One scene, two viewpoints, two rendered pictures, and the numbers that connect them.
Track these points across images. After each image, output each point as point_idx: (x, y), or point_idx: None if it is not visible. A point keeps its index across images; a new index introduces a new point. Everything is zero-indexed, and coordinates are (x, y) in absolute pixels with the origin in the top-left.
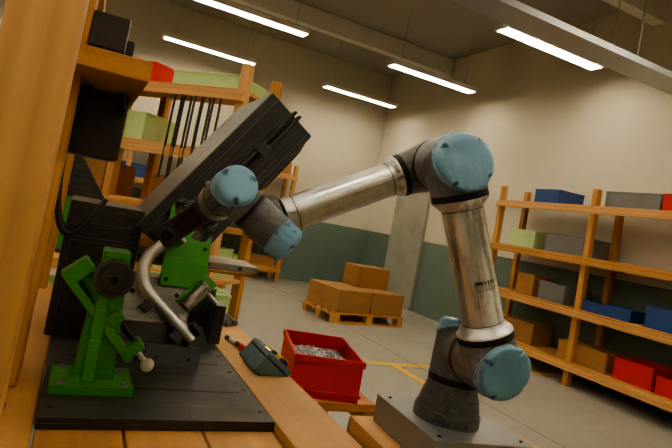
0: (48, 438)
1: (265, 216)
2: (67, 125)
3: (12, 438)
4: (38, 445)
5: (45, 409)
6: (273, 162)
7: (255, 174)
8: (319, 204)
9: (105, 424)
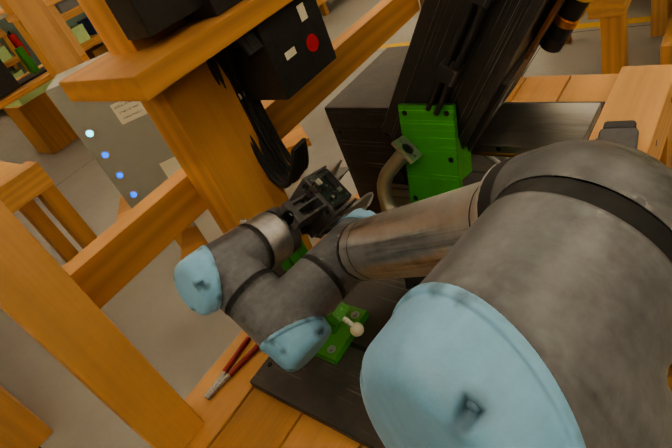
0: (250, 405)
1: (242, 326)
2: (180, 127)
3: (234, 395)
4: (238, 413)
5: (263, 369)
6: None
7: (496, 31)
8: (373, 264)
9: (288, 404)
